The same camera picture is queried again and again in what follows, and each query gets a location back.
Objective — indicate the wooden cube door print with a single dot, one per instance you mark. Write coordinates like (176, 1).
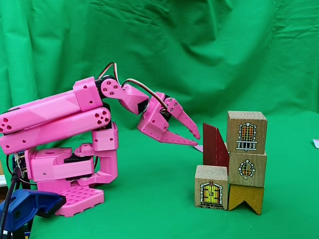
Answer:
(210, 191)

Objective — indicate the green cloth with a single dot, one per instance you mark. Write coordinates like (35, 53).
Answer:
(174, 49)

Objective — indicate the blue clamp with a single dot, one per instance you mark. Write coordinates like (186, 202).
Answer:
(22, 204)

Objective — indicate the wooden cube oval window print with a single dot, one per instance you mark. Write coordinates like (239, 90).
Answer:
(246, 169)

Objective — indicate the yellow notched wooden block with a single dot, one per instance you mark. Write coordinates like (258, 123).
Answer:
(249, 194)

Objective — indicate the dark red wedge block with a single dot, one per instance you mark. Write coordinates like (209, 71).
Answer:
(211, 147)

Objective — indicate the wooden cube tall window print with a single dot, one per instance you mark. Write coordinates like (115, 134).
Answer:
(246, 134)

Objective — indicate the circuit board on base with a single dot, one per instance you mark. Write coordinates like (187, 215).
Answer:
(21, 163)

